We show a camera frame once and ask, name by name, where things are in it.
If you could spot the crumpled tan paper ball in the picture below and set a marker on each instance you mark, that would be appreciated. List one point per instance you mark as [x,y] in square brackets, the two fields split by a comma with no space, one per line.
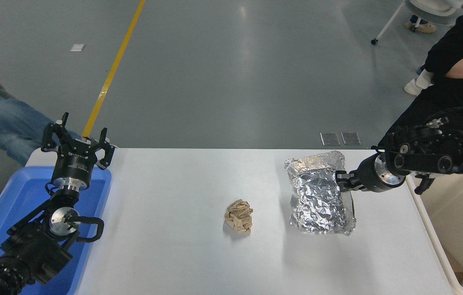
[238,216]

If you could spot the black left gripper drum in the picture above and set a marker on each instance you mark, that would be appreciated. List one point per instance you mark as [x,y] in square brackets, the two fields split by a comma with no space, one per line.
[72,164]

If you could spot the white paper scrap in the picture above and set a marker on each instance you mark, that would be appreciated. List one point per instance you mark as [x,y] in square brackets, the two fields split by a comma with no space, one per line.
[77,48]

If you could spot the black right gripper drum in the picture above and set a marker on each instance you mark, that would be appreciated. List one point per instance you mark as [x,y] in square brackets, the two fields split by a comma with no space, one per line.
[366,175]

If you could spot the white wheeled chair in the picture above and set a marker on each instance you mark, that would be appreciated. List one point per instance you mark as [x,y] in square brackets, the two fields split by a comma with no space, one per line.
[391,20]

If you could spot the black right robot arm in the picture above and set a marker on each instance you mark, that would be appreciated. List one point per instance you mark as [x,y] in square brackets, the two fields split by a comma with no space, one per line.
[456,151]

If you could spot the large pale dustbin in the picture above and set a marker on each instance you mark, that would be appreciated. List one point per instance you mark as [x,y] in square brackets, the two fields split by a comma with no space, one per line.
[452,221]

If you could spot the grey floor plate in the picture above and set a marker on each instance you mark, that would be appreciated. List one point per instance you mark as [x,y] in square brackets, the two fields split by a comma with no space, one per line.
[351,138]
[330,139]

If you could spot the blue plastic tray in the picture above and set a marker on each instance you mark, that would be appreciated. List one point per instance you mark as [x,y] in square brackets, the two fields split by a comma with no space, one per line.
[14,196]

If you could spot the silver foil plate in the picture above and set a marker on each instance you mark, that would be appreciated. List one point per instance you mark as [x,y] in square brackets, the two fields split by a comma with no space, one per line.
[317,196]

